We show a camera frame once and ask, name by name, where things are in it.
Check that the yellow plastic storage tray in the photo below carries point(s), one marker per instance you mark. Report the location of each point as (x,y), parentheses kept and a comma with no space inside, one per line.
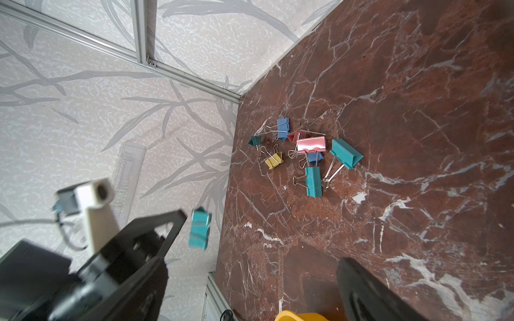
(288,315)

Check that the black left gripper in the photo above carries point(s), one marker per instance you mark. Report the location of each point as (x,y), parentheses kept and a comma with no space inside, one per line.
(36,284)

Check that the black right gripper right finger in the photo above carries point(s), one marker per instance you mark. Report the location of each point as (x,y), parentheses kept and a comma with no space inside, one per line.
(364,297)

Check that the teal striped binder clip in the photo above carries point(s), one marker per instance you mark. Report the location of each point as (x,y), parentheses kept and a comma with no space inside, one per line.
(200,229)

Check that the blue hidden binder clip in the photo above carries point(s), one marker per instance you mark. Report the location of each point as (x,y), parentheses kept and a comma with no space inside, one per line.
(315,158)

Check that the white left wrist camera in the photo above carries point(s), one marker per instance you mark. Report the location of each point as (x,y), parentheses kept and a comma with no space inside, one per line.
(91,201)

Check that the small dark green binder clip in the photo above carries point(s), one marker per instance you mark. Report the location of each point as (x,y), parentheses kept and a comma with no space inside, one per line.
(256,141)

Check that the large teal binder clip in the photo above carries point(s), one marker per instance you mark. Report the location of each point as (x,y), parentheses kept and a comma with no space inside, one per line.
(343,153)

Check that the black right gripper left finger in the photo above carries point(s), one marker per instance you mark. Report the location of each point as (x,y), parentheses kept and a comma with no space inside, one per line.
(139,298)

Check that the small yellow binder clip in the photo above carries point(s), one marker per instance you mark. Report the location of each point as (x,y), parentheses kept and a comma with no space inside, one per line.
(275,157)

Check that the large pink binder clip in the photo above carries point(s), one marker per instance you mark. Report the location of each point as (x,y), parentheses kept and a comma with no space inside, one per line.
(311,145)

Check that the clear acrylic wall shelf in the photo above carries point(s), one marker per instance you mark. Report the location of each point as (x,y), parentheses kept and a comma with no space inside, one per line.
(125,179)

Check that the dark red binder clip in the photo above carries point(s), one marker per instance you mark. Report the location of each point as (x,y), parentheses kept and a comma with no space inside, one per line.
(294,136)

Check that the teal upright binder clip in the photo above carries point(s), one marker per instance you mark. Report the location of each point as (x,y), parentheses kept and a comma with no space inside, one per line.
(311,180)

